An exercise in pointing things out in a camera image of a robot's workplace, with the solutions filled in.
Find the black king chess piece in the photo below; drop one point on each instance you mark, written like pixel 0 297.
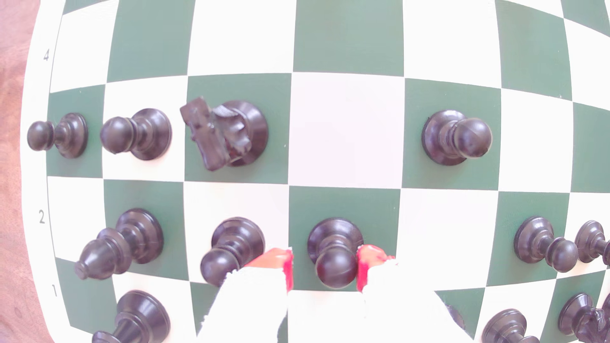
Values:
pixel 138 317

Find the black bishop chess piece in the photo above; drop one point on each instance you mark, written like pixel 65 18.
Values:
pixel 128 240
pixel 507 328

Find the black pawn chess piece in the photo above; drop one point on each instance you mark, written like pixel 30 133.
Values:
pixel 452 138
pixel 543 243
pixel 593 240
pixel 335 255
pixel 69 136
pixel 233 243
pixel 143 134

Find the black knight chess piece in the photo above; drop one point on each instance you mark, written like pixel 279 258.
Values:
pixel 238 131
pixel 584 319

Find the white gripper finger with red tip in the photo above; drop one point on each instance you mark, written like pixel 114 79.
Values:
pixel 405 309
pixel 252 305

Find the green and cream chess mat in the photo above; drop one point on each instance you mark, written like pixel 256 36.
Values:
pixel 345 128

